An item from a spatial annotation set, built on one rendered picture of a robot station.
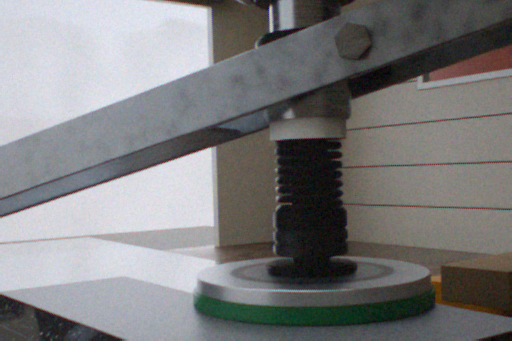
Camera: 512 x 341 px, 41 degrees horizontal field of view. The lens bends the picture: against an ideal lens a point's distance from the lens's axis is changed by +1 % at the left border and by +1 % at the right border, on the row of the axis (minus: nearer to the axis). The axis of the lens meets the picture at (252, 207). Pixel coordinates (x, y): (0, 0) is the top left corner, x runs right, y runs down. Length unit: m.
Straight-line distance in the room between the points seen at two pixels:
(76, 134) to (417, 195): 7.86
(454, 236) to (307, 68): 7.58
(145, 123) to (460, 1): 0.28
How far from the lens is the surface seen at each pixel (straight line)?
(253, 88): 0.58
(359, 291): 0.54
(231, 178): 9.03
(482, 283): 0.95
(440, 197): 8.21
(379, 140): 8.84
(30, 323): 0.66
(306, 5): 0.61
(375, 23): 0.56
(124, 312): 0.61
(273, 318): 0.53
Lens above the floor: 0.97
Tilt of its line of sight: 3 degrees down
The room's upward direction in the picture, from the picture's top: 2 degrees counter-clockwise
